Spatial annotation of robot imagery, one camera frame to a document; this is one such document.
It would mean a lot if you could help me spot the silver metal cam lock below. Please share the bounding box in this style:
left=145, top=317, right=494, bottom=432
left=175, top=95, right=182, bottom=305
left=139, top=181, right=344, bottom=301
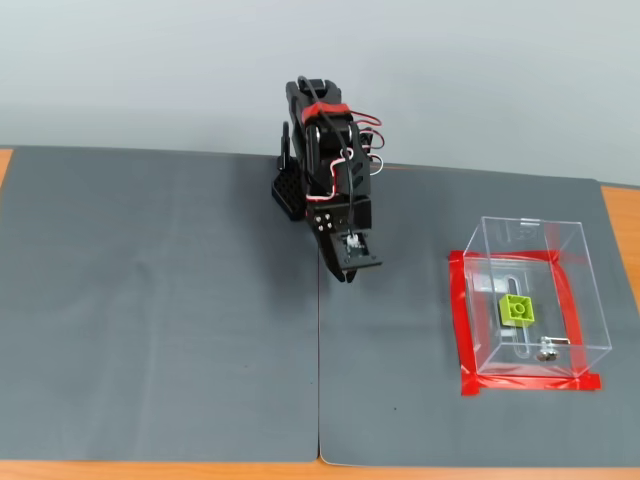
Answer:
left=536, top=337, right=573, bottom=362

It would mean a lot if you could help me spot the transparent acrylic box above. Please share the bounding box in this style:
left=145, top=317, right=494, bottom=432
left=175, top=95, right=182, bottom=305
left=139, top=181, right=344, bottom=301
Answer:
left=462, top=215, right=614, bottom=379

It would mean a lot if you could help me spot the green lego block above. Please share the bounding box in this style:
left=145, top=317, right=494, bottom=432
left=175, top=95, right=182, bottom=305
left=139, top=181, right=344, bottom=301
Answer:
left=497, top=293, right=538, bottom=329

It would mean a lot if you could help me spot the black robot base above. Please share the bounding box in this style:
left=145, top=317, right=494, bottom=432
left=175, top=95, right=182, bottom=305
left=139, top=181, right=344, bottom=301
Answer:
left=269, top=122, right=307, bottom=224

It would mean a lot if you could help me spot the red tape wrap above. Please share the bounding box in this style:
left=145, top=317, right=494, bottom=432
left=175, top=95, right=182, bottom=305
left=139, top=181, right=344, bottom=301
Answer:
left=301, top=102, right=351, bottom=122

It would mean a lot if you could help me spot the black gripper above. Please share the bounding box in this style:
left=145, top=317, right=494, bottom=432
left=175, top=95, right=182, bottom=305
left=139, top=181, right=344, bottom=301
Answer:
left=305, top=144, right=374, bottom=285

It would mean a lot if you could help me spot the black wrist camera board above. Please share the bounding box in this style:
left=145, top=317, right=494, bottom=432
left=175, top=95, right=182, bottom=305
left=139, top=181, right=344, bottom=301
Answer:
left=329, top=229, right=385, bottom=274

